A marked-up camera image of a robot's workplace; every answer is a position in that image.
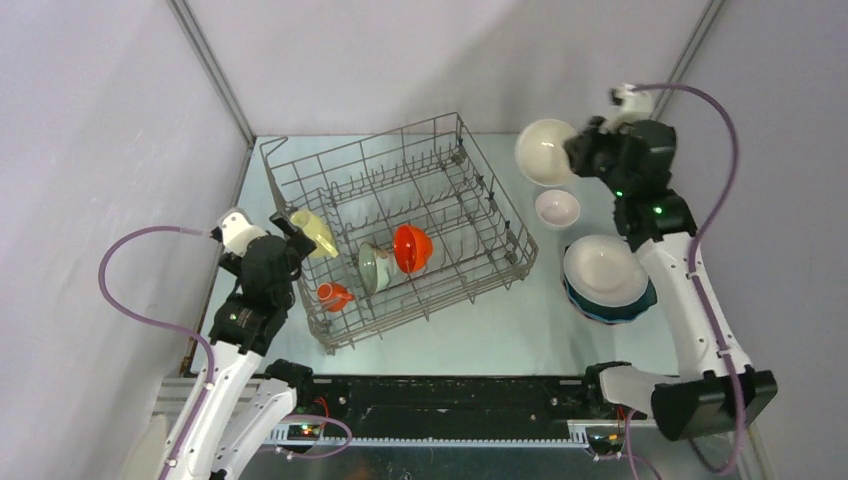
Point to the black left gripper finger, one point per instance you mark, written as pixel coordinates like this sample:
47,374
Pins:
282,222
299,246

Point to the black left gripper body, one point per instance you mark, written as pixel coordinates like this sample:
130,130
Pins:
232,262

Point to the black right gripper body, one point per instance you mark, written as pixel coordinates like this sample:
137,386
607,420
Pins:
598,155

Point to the yellow mug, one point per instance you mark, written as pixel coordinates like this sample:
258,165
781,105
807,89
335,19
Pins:
317,230

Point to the pale green cup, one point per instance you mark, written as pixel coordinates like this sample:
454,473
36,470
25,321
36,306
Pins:
376,267

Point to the white ribbed bowl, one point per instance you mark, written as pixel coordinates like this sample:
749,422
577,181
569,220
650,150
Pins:
540,154

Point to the grey wire dish rack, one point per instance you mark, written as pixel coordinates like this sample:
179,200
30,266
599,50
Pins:
419,220

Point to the orange bowl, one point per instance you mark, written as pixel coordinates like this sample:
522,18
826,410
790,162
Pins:
412,248

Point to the white plate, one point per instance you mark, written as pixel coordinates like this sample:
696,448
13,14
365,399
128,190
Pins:
602,270

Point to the blue dotted plate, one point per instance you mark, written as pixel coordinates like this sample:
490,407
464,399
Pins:
603,316

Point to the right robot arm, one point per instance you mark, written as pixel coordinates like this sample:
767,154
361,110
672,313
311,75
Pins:
716,389

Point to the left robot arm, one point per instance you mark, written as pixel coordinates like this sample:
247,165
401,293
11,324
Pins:
209,440

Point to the small orange cup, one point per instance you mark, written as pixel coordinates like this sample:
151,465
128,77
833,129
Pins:
333,297

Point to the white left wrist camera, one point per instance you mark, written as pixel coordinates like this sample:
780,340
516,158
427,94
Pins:
235,231

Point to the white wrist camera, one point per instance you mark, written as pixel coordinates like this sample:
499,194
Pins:
235,231
631,106

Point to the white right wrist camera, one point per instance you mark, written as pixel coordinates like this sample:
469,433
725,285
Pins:
631,106

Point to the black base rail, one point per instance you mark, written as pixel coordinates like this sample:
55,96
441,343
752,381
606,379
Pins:
459,409

